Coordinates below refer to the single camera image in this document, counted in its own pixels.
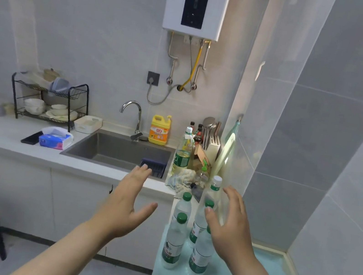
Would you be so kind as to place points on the person's right hand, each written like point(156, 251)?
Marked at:
point(233, 234)

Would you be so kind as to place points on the person's left hand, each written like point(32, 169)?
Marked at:
point(120, 205)

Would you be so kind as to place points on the person's right thumb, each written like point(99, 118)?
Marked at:
point(212, 220)

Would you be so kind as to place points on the person's left thumb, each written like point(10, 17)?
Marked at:
point(144, 212)

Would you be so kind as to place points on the person's left forearm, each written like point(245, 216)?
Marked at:
point(68, 255)

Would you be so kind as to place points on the green cap water bottle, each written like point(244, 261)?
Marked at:
point(198, 230)
point(173, 245)
point(183, 207)

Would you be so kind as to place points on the white cap water bottle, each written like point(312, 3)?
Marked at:
point(215, 188)

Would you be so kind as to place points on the green label water bottle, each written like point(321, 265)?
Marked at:
point(199, 261)

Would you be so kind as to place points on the dark blue sink basket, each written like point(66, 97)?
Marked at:
point(152, 168)

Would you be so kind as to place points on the small clear spray bottle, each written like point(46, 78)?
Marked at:
point(202, 175)

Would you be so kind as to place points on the crumpled dish rag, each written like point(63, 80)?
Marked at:
point(181, 179)

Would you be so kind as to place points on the pale cutting board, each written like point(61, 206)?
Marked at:
point(223, 156)

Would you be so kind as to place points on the cooking oil bottle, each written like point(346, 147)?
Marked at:
point(182, 158)

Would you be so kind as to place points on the steel sink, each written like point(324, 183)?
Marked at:
point(113, 152)

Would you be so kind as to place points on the white knife block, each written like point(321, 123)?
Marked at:
point(213, 148)

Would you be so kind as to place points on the yellow detergent bottle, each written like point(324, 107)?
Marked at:
point(158, 132)

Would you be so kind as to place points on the chrome faucet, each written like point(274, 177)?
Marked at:
point(139, 111)

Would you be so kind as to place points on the white rectangular container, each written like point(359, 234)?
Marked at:
point(87, 124)

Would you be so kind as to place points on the white base cabinet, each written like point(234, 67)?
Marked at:
point(36, 198)

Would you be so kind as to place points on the blue tissue pack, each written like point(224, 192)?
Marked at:
point(54, 140)

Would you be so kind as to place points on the white plate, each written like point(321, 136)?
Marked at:
point(70, 116)

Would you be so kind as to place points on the stacked white bowls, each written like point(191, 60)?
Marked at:
point(58, 109)

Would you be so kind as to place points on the black phone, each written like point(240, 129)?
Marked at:
point(31, 138)

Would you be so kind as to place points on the metal bowl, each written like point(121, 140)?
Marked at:
point(52, 98)

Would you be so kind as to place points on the silver water pipe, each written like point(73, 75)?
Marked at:
point(197, 72)
point(173, 63)

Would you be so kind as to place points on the blue-grey plastic container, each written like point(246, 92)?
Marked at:
point(60, 85)

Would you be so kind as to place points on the white bowl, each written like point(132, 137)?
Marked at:
point(34, 106)

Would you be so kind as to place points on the pot lid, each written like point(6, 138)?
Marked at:
point(50, 75)

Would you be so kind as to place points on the grey wall socket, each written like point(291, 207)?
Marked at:
point(153, 78)

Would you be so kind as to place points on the white wall hook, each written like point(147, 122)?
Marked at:
point(260, 71)

